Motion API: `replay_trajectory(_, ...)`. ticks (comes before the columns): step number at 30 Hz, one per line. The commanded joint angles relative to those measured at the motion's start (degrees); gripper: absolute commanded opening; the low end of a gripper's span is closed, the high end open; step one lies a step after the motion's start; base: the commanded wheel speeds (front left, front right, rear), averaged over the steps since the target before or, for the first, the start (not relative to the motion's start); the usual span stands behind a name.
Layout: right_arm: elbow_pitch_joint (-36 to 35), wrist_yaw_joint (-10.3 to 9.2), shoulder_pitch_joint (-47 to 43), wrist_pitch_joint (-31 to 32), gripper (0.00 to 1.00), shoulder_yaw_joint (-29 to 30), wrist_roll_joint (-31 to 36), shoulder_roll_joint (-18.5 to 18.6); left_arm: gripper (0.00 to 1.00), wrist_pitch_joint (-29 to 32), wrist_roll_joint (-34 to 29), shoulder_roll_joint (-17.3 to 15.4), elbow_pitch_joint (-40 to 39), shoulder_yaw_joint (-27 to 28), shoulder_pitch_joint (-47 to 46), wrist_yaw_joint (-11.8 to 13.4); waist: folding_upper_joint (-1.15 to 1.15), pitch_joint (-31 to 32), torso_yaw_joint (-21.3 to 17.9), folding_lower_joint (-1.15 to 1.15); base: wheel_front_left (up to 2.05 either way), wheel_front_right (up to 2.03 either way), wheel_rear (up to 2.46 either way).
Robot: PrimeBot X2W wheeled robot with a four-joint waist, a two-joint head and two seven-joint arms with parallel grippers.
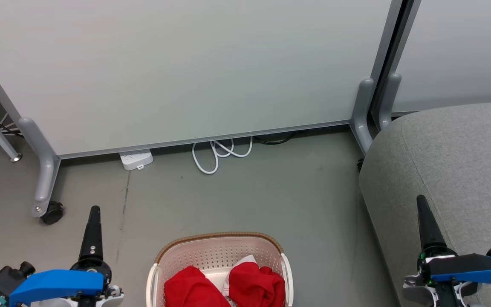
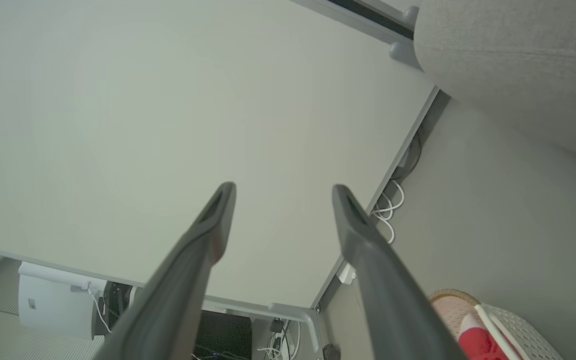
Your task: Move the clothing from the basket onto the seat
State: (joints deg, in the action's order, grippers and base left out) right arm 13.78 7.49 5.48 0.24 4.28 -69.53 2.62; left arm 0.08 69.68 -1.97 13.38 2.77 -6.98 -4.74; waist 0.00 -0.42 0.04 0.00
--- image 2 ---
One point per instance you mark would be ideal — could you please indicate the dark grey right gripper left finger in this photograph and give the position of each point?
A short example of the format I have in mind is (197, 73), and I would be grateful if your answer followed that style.
(178, 290)

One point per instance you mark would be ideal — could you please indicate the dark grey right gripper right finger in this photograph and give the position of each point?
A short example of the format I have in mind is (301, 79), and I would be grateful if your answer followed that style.
(393, 300)

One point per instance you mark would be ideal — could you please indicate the red garment with white cuffs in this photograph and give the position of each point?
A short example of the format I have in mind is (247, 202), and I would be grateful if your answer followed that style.
(478, 342)

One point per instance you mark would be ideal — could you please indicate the black box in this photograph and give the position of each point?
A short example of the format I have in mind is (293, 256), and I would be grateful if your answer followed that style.
(223, 335)

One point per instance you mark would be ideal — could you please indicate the black caster wheel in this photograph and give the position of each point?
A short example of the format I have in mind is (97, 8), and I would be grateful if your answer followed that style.
(331, 352)

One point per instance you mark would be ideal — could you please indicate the grey curved partition foot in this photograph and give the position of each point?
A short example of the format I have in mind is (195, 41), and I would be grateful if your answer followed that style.
(303, 320)

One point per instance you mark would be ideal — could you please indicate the white air purifier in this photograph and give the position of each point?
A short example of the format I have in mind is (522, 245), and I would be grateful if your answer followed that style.
(53, 305)

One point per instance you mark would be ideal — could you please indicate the white plastic laundry basket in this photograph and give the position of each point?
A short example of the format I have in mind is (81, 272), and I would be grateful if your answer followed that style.
(523, 325)

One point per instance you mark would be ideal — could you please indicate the large white partition panel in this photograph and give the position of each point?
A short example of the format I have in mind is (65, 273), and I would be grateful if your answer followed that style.
(168, 100)

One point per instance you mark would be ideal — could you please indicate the light grey fabric ottoman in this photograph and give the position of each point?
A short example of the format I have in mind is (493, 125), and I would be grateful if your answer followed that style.
(518, 60)

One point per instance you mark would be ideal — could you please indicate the white wall socket box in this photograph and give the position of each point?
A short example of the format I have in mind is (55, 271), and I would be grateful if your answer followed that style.
(346, 273)

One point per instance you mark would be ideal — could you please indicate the white partition panel grey frame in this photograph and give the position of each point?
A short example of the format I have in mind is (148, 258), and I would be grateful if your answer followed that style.
(368, 28)

